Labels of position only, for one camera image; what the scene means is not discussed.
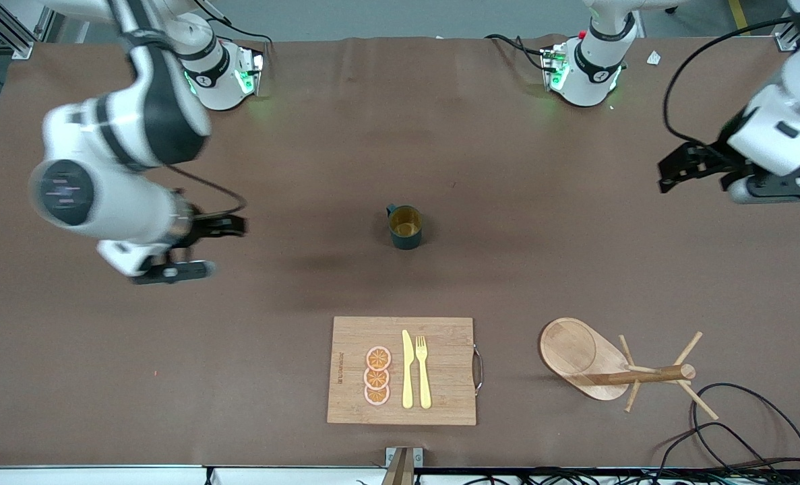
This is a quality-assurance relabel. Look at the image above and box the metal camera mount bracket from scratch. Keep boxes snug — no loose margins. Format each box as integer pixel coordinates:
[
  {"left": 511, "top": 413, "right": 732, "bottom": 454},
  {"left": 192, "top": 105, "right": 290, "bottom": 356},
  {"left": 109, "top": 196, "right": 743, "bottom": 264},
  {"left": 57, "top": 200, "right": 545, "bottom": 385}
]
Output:
[{"left": 381, "top": 447, "right": 424, "bottom": 485}]

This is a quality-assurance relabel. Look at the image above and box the black looped cable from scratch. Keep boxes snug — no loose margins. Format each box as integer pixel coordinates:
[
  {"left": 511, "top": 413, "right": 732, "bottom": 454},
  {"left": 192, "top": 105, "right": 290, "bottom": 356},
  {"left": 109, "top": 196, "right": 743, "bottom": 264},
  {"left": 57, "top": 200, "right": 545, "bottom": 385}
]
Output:
[{"left": 691, "top": 383, "right": 800, "bottom": 472}]

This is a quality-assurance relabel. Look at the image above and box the yellow plastic knife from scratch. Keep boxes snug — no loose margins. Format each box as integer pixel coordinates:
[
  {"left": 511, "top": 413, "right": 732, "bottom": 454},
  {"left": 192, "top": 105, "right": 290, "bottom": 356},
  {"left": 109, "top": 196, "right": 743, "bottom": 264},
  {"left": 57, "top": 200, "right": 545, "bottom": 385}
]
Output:
[{"left": 401, "top": 329, "right": 415, "bottom": 410}]

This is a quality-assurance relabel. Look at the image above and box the dark green cup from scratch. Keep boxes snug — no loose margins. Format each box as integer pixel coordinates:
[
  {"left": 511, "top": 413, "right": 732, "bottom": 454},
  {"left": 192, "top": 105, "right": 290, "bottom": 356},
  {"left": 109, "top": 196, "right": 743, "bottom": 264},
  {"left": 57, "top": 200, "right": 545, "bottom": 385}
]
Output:
[{"left": 386, "top": 203, "right": 423, "bottom": 251}]

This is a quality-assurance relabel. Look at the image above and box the brown table cover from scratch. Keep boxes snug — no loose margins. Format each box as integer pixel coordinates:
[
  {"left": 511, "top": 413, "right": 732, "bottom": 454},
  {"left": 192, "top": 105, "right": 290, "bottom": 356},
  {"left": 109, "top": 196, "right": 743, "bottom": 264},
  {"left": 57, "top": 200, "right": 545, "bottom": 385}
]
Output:
[{"left": 0, "top": 34, "right": 800, "bottom": 469}]

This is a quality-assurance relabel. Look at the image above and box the wooden cutting board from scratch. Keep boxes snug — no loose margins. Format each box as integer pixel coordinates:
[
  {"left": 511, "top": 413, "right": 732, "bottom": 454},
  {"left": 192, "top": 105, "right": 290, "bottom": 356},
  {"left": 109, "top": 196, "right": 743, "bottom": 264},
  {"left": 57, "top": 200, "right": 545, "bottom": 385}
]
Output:
[{"left": 326, "top": 317, "right": 485, "bottom": 426}]

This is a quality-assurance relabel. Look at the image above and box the wooden cup rack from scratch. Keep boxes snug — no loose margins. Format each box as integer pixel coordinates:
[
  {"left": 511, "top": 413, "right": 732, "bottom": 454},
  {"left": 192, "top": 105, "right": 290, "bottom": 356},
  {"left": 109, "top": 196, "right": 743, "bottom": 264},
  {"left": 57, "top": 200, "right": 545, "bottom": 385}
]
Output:
[{"left": 539, "top": 317, "right": 719, "bottom": 421}]

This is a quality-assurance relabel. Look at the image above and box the yellow plastic fork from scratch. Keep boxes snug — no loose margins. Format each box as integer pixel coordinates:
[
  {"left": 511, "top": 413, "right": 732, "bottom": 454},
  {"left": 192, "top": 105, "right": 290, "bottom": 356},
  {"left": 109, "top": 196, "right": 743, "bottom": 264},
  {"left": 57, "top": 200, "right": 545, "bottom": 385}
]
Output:
[{"left": 415, "top": 335, "right": 433, "bottom": 410}]

